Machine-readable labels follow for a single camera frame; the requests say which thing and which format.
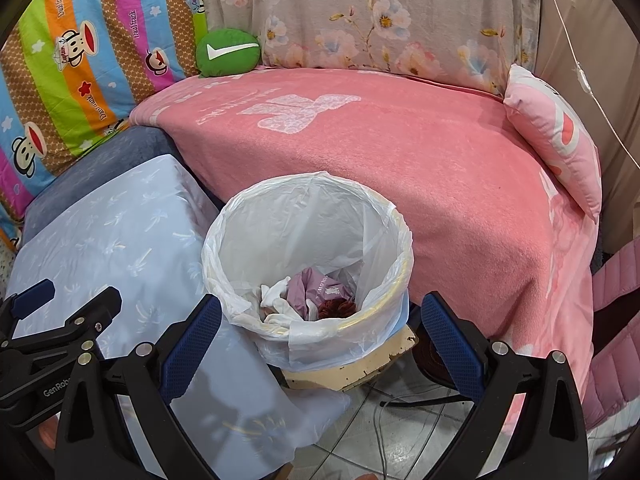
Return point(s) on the grey floral blanket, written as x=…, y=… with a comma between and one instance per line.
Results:
x=375, y=10

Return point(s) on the cream wooden board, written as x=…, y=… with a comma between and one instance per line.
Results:
x=350, y=370

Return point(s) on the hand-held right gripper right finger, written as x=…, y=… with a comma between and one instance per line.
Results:
x=452, y=345

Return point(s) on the pink printed pillow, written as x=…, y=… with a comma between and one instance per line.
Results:
x=555, y=140

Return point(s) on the striped monkey print pillow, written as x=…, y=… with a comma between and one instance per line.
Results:
x=75, y=60

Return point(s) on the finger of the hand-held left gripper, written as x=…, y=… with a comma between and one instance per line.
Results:
x=95, y=310
x=32, y=297

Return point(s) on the light blue palm print cloth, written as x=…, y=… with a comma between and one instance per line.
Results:
x=125, y=230

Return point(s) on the dark red scrunchie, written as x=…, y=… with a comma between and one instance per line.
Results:
x=337, y=310

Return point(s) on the white cloth piece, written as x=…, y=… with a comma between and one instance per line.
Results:
x=290, y=316

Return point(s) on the mauve cloth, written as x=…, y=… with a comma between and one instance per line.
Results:
x=310, y=285

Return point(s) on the white glove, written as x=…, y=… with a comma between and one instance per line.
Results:
x=275, y=292

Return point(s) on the black round stand base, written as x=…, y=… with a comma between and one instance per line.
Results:
x=425, y=365

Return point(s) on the pink blanket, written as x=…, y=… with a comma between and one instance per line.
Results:
x=400, y=160

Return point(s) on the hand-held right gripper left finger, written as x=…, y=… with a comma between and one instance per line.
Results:
x=192, y=347

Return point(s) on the green plush cushion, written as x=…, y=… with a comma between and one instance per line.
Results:
x=225, y=52

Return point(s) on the pink quilted jacket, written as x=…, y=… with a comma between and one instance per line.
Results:
x=615, y=310

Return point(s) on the blue-grey cushion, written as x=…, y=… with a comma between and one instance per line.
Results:
x=100, y=160

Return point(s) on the waste bin with white bag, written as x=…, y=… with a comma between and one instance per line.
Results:
x=300, y=220

